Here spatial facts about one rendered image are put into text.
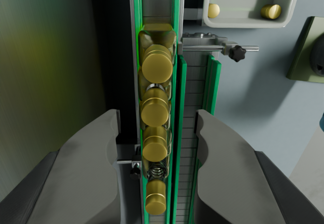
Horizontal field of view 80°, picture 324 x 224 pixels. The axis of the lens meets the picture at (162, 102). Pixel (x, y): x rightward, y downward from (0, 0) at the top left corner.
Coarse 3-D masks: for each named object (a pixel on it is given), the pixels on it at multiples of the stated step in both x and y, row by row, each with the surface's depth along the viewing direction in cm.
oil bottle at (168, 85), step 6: (138, 72) 30; (138, 78) 30; (144, 78) 29; (138, 84) 30; (144, 84) 29; (162, 84) 29; (168, 84) 29; (138, 90) 31; (144, 90) 30; (168, 90) 30; (168, 96) 30
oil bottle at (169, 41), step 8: (144, 24) 37; (152, 24) 36; (160, 24) 36; (168, 24) 36; (144, 32) 27; (152, 32) 27; (160, 32) 27; (168, 32) 27; (144, 40) 27; (152, 40) 26; (160, 40) 26; (168, 40) 27; (144, 48) 27; (168, 48) 27
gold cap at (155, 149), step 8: (152, 128) 28; (160, 128) 29; (144, 136) 28; (152, 136) 27; (160, 136) 27; (144, 144) 26; (152, 144) 25; (160, 144) 25; (144, 152) 26; (152, 152) 26; (160, 152) 26; (152, 160) 27; (160, 160) 27
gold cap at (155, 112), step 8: (152, 88) 26; (144, 96) 26; (152, 96) 24; (160, 96) 25; (144, 104) 24; (152, 104) 23; (160, 104) 23; (144, 112) 23; (152, 112) 23; (160, 112) 23; (168, 112) 23; (144, 120) 24; (152, 120) 24; (160, 120) 24
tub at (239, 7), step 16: (208, 0) 47; (224, 0) 53; (240, 0) 53; (256, 0) 53; (272, 0) 53; (288, 0) 48; (224, 16) 55; (240, 16) 55; (256, 16) 55; (288, 16) 48
